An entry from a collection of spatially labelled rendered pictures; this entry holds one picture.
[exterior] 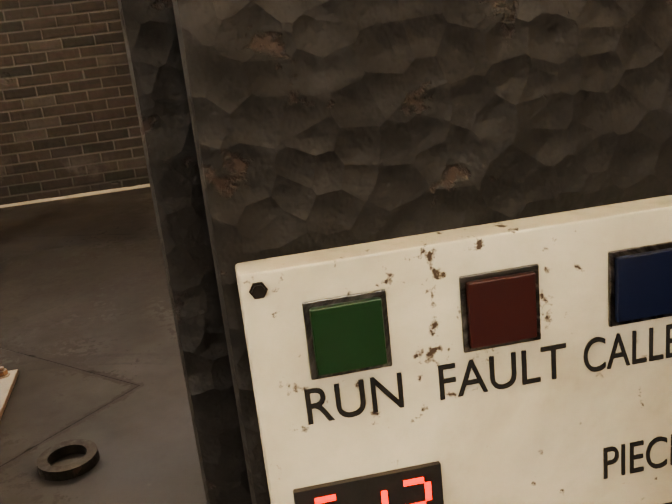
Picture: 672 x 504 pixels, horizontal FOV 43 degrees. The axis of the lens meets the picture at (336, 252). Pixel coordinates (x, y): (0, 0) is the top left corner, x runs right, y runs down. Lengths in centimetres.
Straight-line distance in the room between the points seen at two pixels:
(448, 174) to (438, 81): 5
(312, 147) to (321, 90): 3
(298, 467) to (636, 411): 19
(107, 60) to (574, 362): 601
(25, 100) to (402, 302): 611
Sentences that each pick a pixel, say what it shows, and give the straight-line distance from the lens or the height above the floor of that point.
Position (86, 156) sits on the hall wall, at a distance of 650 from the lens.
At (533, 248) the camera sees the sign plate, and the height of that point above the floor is 123.
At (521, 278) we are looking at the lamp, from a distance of 44.
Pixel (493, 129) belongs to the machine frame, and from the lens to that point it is 44.
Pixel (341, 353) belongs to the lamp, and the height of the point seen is 119.
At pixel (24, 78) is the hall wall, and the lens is 647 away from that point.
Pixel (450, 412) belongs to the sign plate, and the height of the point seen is 115.
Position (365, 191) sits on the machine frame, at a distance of 43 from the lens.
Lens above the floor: 137
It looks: 18 degrees down
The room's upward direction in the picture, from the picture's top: 6 degrees counter-clockwise
